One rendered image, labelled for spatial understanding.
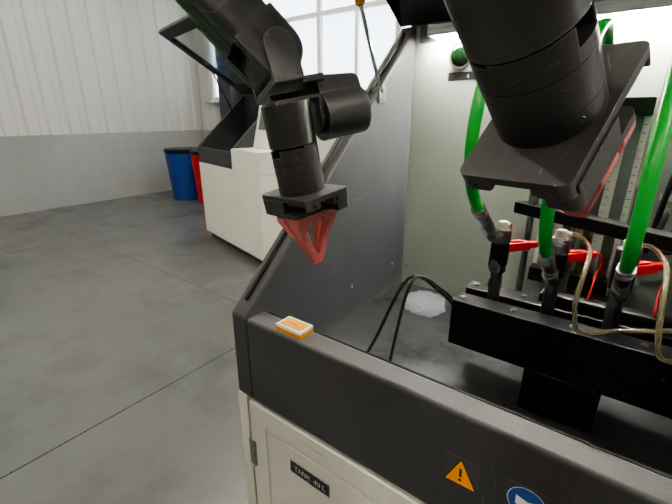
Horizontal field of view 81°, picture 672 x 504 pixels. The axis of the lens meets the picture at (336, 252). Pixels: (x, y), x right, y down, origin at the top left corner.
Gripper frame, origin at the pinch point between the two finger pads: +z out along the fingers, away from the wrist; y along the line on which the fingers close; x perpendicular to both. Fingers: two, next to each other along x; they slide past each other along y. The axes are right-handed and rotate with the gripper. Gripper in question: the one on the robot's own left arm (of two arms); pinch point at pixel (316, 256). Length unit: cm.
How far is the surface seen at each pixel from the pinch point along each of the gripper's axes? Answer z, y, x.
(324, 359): 14.0, -1.7, 3.3
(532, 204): 6.4, -7.6, -45.9
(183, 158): 36, 569, -186
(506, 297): 15.8, -12.3, -26.8
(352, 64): -46, 365, -362
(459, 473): 22.9, -20.8, 0.6
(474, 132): -13.2, -16.5, -12.1
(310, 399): 21.8, 1.6, 5.2
